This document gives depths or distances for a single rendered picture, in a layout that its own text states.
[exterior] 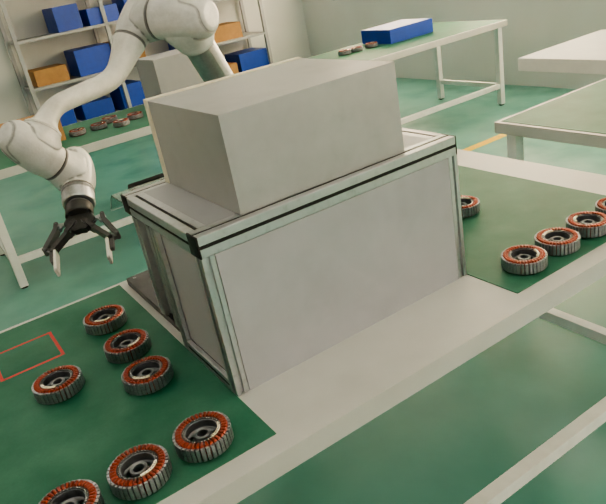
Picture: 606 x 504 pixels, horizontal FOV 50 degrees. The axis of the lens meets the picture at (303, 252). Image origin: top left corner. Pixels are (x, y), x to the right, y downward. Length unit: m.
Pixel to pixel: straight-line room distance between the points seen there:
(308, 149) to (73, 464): 0.77
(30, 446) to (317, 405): 0.60
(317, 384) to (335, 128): 0.53
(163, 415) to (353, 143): 0.70
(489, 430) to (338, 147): 1.30
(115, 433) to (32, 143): 0.82
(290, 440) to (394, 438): 1.13
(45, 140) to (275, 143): 0.77
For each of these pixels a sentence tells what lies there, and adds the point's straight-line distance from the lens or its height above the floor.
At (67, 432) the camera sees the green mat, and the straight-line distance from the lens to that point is 1.48.
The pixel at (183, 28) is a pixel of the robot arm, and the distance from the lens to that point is 2.04.
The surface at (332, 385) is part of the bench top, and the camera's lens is 1.36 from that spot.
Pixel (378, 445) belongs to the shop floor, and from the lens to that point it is 2.33.
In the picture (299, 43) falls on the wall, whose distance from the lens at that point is 9.76.
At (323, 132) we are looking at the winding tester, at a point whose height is 1.22.
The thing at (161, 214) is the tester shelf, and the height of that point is 1.12.
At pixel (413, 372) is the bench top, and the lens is 1.36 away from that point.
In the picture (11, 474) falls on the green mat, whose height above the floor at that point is 0.75.
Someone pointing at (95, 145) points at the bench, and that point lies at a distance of 4.25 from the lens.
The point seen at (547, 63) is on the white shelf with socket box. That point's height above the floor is 1.19.
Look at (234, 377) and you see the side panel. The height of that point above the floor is 0.80.
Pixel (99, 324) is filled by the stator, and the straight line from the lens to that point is 1.77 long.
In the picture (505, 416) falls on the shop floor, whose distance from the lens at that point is 2.41.
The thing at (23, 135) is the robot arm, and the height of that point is 1.26.
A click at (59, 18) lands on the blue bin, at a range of 7.88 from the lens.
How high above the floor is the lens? 1.55
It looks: 24 degrees down
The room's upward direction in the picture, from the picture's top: 11 degrees counter-clockwise
